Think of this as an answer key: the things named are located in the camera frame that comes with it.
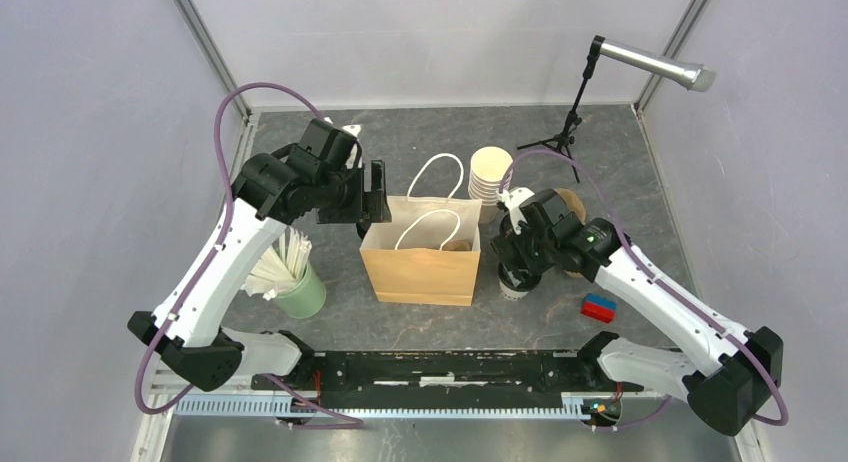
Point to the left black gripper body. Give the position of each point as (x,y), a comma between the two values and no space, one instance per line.
(343,199)

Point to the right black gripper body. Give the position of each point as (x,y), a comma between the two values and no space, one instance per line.
(535,250)

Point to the white paper cup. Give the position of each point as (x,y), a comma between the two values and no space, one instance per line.
(512,293)

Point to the brown paper bag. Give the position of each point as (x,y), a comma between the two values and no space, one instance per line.
(404,259)

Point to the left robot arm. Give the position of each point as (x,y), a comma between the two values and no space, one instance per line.
(323,172)

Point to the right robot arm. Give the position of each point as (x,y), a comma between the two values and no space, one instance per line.
(724,371)

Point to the brown pulp cup carrier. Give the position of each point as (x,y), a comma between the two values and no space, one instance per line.
(574,203)

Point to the white wrapped straws bundle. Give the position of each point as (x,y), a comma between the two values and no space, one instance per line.
(280,268)

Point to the red and blue block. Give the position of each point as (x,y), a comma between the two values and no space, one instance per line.
(598,308)

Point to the stack of white paper cups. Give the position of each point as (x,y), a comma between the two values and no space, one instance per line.
(487,168)

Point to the green cup holder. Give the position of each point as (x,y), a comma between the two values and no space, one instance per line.
(306,299)

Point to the black tripod stand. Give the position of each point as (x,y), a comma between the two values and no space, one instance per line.
(562,141)

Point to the silver cylindrical lamp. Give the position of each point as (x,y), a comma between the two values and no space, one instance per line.
(691,76)

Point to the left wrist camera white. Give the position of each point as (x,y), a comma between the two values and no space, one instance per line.
(345,148)

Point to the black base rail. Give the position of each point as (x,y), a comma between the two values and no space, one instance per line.
(489,379)

